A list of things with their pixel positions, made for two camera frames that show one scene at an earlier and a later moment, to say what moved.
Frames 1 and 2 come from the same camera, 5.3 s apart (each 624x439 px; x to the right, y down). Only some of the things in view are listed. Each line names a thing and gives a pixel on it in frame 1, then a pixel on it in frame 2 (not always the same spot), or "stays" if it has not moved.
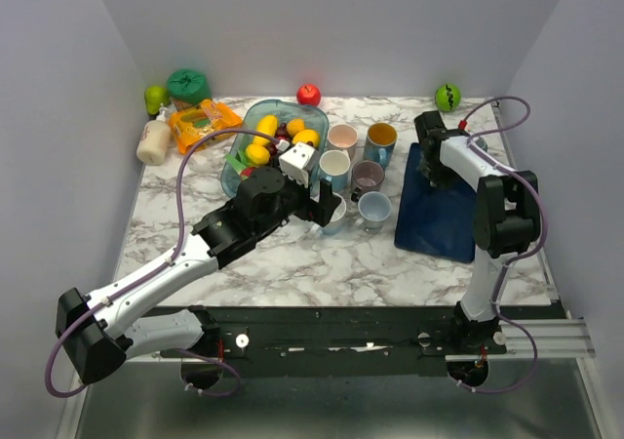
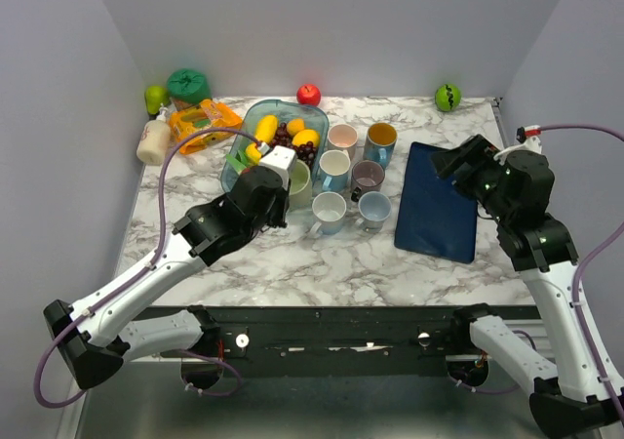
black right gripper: (443, 180) to (478, 150)
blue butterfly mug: (379, 143) stays
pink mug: (343, 137) stays
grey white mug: (373, 209) stays
